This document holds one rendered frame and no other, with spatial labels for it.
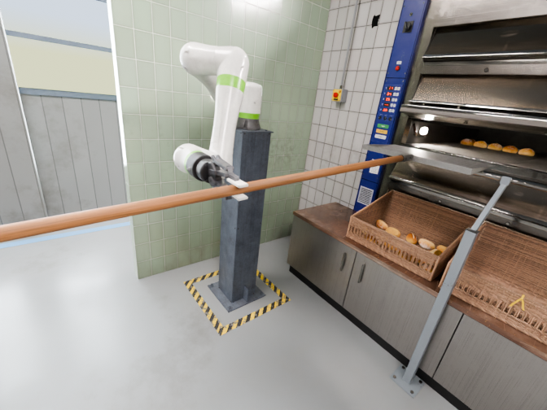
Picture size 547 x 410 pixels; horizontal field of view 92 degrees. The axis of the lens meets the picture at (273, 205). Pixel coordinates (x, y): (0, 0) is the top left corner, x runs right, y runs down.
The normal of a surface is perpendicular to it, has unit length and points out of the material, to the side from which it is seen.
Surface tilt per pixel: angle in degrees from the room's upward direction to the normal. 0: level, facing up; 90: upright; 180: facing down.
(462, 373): 90
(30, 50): 90
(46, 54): 90
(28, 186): 90
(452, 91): 70
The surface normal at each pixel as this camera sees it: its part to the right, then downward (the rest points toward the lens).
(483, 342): -0.79, 0.14
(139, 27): 0.61, 0.36
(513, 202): -0.70, -0.18
